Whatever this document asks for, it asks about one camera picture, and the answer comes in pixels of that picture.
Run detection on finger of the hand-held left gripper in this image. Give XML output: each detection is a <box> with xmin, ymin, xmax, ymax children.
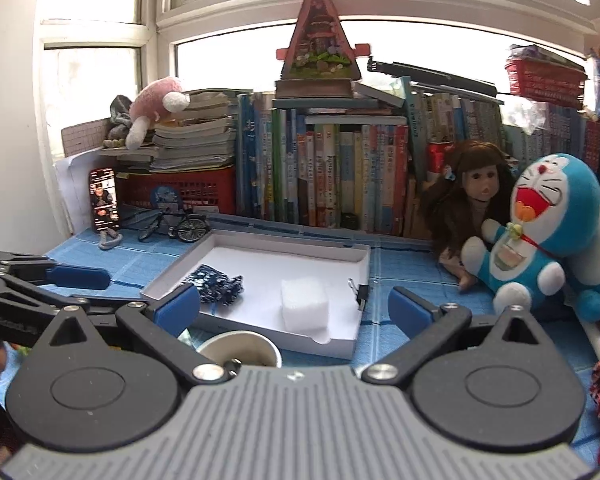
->
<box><xmin>0</xmin><ymin>249</ymin><xmax>112</xmax><ymax>291</ymax></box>
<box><xmin>0</xmin><ymin>275</ymin><xmax>131</xmax><ymax>317</ymax></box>

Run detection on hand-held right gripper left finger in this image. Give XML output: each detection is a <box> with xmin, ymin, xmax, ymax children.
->
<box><xmin>32</xmin><ymin>284</ymin><xmax>241</xmax><ymax>386</ymax></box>

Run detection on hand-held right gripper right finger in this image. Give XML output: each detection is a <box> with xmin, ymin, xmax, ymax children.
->
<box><xmin>360</xmin><ymin>286</ymin><xmax>561</xmax><ymax>386</ymax></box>

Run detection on blue patterned scrunchie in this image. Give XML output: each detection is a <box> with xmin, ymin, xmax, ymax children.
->
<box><xmin>187</xmin><ymin>264</ymin><xmax>244</xmax><ymax>306</ymax></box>

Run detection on white shallow cardboard box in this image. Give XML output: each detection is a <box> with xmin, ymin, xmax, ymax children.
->
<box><xmin>141</xmin><ymin>230</ymin><xmax>372</xmax><ymax>361</ymax></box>

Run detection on blue checked tablecloth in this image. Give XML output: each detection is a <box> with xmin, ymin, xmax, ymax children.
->
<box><xmin>42</xmin><ymin>212</ymin><xmax>600</xmax><ymax>461</ymax></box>

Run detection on black binder clip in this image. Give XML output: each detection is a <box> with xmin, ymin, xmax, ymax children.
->
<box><xmin>347</xmin><ymin>280</ymin><xmax>371</xmax><ymax>312</ymax></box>

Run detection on paper cup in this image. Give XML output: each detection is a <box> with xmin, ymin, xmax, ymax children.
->
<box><xmin>198</xmin><ymin>331</ymin><xmax>283</xmax><ymax>368</ymax></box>

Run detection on miniature black bicycle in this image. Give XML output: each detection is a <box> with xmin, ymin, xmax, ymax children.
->
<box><xmin>139</xmin><ymin>208</ymin><xmax>212</xmax><ymax>243</ymax></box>

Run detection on smartphone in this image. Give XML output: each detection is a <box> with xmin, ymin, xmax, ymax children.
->
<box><xmin>90</xmin><ymin>168</ymin><xmax>122</xmax><ymax>233</ymax></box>

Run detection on white paper sheets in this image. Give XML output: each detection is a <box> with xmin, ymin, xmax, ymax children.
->
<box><xmin>55</xmin><ymin>152</ymin><xmax>97</xmax><ymax>236</ymax></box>

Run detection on white foam block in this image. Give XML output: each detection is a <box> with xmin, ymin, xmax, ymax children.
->
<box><xmin>281</xmin><ymin>278</ymin><xmax>329</xmax><ymax>333</ymax></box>

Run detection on round blue fan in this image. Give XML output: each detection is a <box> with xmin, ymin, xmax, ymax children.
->
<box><xmin>150</xmin><ymin>186</ymin><xmax>182</xmax><ymax>211</ymax></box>

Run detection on large red plastic basket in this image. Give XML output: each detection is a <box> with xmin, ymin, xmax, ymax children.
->
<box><xmin>116</xmin><ymin>166</ymin><xmax>238</xmax><ymax>216</ymax></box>

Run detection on grid cutting mat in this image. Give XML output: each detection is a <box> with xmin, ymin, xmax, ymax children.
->
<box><xmin>61</xmin><ymin>117</ymin><xmax>113</xmax><ymax>158</ymax></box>

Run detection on brown haired doll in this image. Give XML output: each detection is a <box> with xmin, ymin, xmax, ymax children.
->
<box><xmin>420</xmin><ymin>141</ymin><xmax>517</xmax><ymax>293</ymax></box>

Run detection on red can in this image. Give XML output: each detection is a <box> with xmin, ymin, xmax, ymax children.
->
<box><xmin>426</xmin><ymin>142</ymin><xmax>453</xmax><ymax>176</ymax></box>

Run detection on grey elephant plush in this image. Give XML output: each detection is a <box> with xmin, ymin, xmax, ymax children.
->
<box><xmin>103</xmin><ymin>95</ymin><xmax>133</xmax><ymax>148</ymax></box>

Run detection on row of standing books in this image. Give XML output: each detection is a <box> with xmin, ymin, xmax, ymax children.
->
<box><xmin>236</xmin><ymin>77</ymin><xmax>600</xmax><ymax>238</ymax></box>

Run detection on stack of lying books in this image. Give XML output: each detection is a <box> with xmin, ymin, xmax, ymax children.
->
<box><xmin>150</xmin><ymin>89</ymin><xmax>238</xmax><ymax>173</ymax></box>

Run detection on blue cat plush toy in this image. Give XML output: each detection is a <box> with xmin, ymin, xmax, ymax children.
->
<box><xmin>462</xmin><ymin>153</ymin><xmax>600</xmax><ymax>323</ymax></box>

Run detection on white plastic stick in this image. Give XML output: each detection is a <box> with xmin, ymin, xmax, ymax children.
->
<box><xmin>575</xmin><ymin>317</ymin><xmax>600</xmax><ymax>361</ymax></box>

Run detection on pink plush toy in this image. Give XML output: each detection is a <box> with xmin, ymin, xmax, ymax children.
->
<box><xmin>126</xmin><ymin>76</ymin><xmax>191</xmax><ymax>150</ymax></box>

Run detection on clear plastic bag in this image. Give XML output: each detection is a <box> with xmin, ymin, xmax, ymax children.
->
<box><xmin>510</xmin><ymin>97</ymin><xmax>556</xmax><ymax>136</ymax></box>

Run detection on black folded tripod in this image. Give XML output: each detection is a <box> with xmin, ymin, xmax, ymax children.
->
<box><xmin>367</xmin><ymin>57</ymin><xmax>498</xmax><ymax>97</ymax></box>

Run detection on small red plastic basket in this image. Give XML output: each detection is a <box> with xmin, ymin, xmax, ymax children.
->
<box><xmin>505</xmin><ymin>57</ymin><xmax>588</xmax><ymax>109</ymax></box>

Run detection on triangular miniature house model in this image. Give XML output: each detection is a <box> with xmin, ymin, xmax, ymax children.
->
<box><xmin>274</xmin><ymin>0</ymin><xmax>371</xmax><ymax>100</ymax></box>

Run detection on white window frame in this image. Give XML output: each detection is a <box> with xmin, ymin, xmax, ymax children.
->
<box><xmin>35</xmin><ymin>0</ymin><xmax>600</xmax><ymax>81</ymax></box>

